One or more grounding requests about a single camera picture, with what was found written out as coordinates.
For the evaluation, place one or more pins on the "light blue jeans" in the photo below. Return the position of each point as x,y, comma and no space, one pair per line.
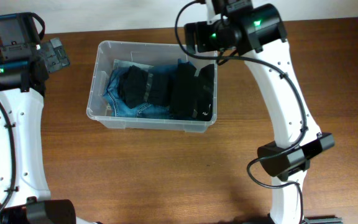
126,64

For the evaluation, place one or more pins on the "teal blue garment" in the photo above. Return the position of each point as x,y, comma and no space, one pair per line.
184,62

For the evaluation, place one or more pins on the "black garment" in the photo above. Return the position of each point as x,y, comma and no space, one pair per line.
192,93
136,86

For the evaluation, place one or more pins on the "clear plastic storage container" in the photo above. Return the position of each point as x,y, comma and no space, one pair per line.
148,54

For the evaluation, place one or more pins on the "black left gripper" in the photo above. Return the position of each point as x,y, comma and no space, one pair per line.
55,50

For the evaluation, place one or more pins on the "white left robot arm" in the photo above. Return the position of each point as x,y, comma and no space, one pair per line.
24,193

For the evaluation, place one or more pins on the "dark blue jeans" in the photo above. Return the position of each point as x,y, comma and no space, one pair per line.
145,110

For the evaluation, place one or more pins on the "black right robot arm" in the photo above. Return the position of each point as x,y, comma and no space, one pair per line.
257,36

